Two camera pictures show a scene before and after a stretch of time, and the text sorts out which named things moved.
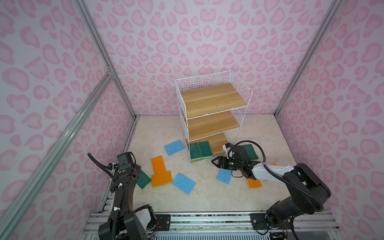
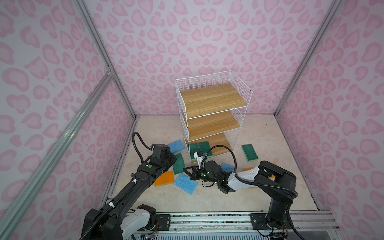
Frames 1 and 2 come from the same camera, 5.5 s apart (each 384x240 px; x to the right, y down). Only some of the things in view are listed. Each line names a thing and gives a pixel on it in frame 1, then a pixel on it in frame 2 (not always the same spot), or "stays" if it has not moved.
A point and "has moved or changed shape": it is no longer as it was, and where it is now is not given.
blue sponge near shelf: [174, 147] stays
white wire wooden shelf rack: [213, 107] stays
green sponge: [251, 153] stays
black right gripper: [221, 159] -> [194, 176]
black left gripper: [135, 167] -> [172, 157]
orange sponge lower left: [161, 178] stays
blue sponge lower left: [184, 183] stays
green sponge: [143, 180] has moved or changed shape
